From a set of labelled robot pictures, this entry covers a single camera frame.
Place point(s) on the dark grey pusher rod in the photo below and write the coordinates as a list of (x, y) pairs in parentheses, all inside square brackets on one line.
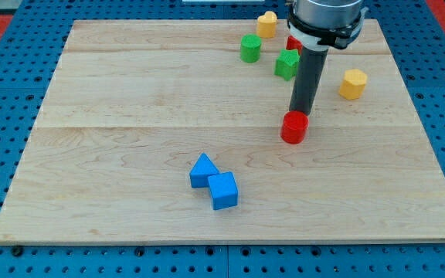
[(307, 79)]

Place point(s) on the red cylinder block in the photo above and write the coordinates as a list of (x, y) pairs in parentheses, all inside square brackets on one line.
[(294, 127)]

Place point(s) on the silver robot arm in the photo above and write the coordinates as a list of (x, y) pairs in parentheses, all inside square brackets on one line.
[(320, 25)]

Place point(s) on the wooden board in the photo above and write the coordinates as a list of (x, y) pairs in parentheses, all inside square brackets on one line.
[(133, 103)]

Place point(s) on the green star block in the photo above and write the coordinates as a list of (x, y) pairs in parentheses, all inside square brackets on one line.
[(286, 64)]

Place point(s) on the red block behind rod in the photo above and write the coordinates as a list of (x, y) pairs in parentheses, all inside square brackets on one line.
[(294, 44)]

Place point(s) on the yellow hexagon block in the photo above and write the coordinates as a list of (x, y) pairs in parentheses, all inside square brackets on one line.
[(353, 84)]

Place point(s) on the yellow heart block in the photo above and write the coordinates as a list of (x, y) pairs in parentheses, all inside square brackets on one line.
[(266, 25)]

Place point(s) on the green cylinder block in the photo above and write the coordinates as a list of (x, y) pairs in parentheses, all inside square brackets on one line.
[(250, 45)]

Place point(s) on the blue triangle block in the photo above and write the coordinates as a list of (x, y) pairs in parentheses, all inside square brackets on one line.
[(201, 170)]

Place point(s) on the blue cube block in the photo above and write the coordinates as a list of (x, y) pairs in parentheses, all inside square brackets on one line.
[(223, 190)]

